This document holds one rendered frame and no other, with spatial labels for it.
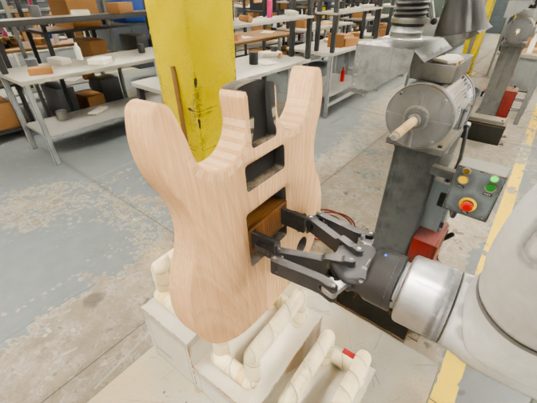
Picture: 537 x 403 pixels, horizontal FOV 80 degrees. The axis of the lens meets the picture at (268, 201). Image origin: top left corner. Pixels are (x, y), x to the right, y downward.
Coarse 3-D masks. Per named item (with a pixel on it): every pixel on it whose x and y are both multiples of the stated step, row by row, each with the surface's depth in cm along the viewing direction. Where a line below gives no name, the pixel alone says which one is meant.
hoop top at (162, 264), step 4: (168, 252) 68; (172, 252) 68; (164, 256) 67; (168, 256) 67; (172, 256) 67; (156, 260) 66; (160, 260) 66; (164, 260) 66; (168, 260) 66; (152, 264) 65; (156, 264) 65; (160, 264) 65; (164, 264) 65; (168, 264) 66; (152, 268) 65; (156, 268) 65; (160, 268) 65; (164, 268) 65; (168, 268) 66; (156, 272) 65; (160, 272) 65
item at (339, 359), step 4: (332, 352) 74; (336, 352) 74; (340, 352) 74; (332, 356) 73; (336, 356) 73; (340, 356) 73; (344, 356) 73; (332, 360) 73; (336, 360) 73; (340, 360) 73; (344, 360) 72; (348, 360) 72; (352, 360) 73; (336, 364) 73; (340, 364) 72; (344, 364) 72; (348, 364) 72; (340, 368) 73; (344, 368) 72
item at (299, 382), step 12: (324, 336) 69; (312, 348) 67; (324, 348) 67; (312, 360) 65; (300, 372) 63; (312, 372) 64; (288, 384) 61; (300, 384) 61; (288, 396) 59; (300, 396) 61
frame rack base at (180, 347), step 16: (160, 320) 67; (176, 320) 67; (160, 336) 70; (176, 336) 64; (192, 336) 64; (160, 352) 77; (176, 352) 69; (192, 352) 65; (176, 368) 75; (192, 368) 67
